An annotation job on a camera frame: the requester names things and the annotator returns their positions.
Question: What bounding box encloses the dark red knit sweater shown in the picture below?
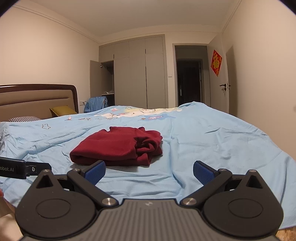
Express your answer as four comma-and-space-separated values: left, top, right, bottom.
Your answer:
70, 126, 163, 166

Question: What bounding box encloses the blue clothes pile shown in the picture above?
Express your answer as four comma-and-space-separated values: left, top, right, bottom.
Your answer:
84, 96, 107, 113

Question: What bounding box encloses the white bedroom door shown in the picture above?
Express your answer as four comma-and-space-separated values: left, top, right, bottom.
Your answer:
207, 34, 229, 113

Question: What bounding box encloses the checkered pillow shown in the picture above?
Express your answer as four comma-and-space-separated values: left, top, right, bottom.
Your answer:
9, 116, 41, 122

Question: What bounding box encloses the brown padded headboard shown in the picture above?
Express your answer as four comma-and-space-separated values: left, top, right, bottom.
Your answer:
1, 84, 79, 121

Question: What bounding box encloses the mustard yellow pillow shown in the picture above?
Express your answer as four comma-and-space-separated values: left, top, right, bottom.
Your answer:
50, 105, 77, 117

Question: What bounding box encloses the grey built-in wardrobe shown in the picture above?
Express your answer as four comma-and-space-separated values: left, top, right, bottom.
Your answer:
90, 35, 169, 109

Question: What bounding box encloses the red fu door decoration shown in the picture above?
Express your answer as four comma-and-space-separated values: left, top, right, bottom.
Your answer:
211, 50, 223, 77

